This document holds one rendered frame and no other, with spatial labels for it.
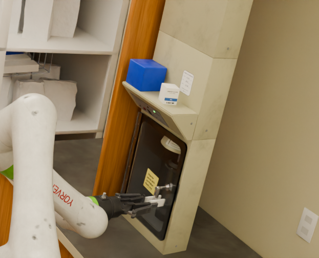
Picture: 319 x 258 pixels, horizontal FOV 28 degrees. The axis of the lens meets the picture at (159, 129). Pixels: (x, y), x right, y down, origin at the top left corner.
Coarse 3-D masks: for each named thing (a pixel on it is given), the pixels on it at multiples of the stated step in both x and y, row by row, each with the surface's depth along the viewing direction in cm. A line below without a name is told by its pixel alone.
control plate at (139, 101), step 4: (136, 100) 237; (140, 100) 231; (140, 104) 237; (144, 104) 231; (148, 108) 230; (152, 108) 225; (148, 112) 235; (152, 112) 230; (156, 112) 225; (160, 116) 224; (164, 124) 229
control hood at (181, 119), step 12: (132, 96) 238; (144, 96) 225; (156, 96) 227; (156, 108) 220; (168, 108) 218; (180, 108) 220; (168, 120) 219; (180, 120) 215; (192, 120) 218; (180, 132) 219; (192, 132) 221
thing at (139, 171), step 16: (144, 128) 243; (160, 128) 235; (144, 144) 243; (160, 144) 235; (176, 144) 228; (144, 160) 244; (160, 160) 236; (176, 160) 228; (144, 176) 244; (160, 176) 236; (176, 176) 228; (128, 192) 254; (144, 192) 245; (160, 192) 236; (160, 208) 237; (144, 224) 245; (160, 224) 237; (160, 240) 237
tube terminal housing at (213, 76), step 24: (168, 48) 231; (192, 48) 220; (168, 72) 232; (192, 72) 221; (216, 72) 216; (192, 96) 222; (216, 96) 220; (216, 120) 225; (192, 144) 223; (192, 168) 228; (192, 192) 234; (192, 216) 239; (168, 240) 237
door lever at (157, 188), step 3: (156, 186) 230; (159, 186) 230; (162, 186) 231; (165, 186) 232; (168, 186) 232; (156, 189) 229; (159, 189) 230; (165, 189) 233; (168, 189) 232; (156, 192) 230; (159, 192) 231; (156, 195) 230; (153, 198) 232; (156, 198) 231
